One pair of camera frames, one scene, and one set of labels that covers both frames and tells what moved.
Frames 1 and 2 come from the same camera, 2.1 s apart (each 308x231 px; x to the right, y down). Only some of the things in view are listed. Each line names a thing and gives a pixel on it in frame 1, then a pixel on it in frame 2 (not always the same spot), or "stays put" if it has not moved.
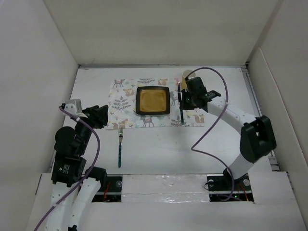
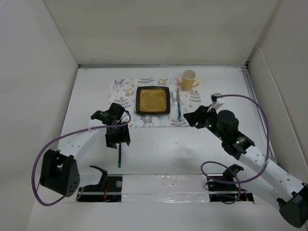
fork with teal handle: x=121 y=135 stays put
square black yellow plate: x=153 y=100 stays put
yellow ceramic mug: x=185 y=74 stays put
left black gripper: x=96 y=114 → x=123 y=137
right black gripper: x=184 y=105 → x=198 y=115
